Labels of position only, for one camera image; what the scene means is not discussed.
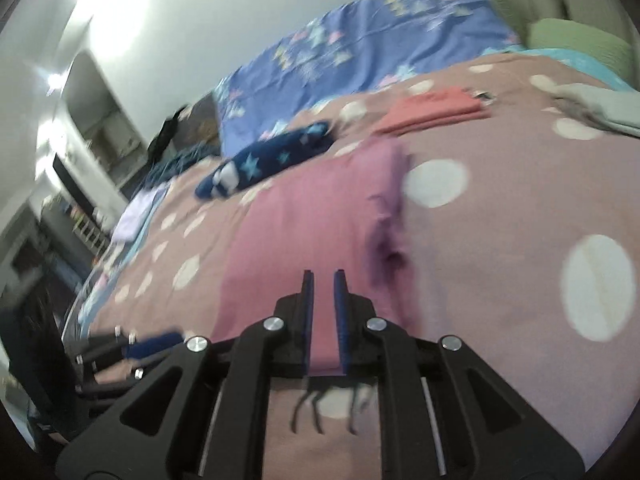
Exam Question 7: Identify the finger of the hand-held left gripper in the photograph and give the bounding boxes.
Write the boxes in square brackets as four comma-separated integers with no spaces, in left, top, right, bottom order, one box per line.
[74,366,151,398]
[75,327,185,368]

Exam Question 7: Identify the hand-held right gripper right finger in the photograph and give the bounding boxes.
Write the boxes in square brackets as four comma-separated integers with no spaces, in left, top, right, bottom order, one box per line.
[333,269,586,480]

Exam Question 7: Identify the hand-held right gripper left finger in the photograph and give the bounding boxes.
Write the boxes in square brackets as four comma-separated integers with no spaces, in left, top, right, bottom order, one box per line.
[59,270,316,480]

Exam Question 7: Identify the pink pants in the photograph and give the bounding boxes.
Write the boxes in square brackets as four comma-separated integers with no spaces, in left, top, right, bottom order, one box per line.
[212,142,416,436]

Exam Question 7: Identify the lavender folded cloth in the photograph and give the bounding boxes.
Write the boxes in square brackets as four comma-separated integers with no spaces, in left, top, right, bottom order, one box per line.
[111,185,172,243]

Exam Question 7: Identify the navy star print garment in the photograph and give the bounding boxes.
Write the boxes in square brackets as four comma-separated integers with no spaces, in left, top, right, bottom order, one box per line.
[194,120,335,201]

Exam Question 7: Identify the polka dot brown blanket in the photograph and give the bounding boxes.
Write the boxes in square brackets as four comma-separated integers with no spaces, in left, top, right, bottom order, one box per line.
[80,52,640,480]

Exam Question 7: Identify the dark blue knitted cloth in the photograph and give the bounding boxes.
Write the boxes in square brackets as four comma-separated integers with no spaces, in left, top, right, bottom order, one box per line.
[144,144,222,188]

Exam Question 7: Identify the black cloth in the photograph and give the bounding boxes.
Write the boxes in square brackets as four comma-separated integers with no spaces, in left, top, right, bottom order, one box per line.
[146,105,190,162]

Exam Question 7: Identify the brown patterned pillow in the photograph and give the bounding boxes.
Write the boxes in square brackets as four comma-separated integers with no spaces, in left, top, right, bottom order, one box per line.
[187,94,224,148]

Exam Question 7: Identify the coral folded garment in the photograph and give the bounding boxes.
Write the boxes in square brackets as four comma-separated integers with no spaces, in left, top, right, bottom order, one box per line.
[372,86,493,136]

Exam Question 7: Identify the white shelf cabinet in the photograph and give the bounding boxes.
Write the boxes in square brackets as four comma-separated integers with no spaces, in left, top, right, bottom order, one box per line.
[47,52,151,203]

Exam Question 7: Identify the blue tree print quilt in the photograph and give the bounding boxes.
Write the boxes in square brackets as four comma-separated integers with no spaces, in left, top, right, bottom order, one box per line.
[214,0,526,158]

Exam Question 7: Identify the grey green cloth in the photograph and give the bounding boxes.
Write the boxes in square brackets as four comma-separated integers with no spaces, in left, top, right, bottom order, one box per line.
[550,82,640,138]

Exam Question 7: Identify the teal bed sheet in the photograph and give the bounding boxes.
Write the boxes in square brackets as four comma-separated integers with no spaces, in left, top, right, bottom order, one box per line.
[520,47,633,92]

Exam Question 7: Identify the green pillow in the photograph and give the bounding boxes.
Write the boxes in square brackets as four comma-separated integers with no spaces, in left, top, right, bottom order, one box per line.
[527,17,633,76]

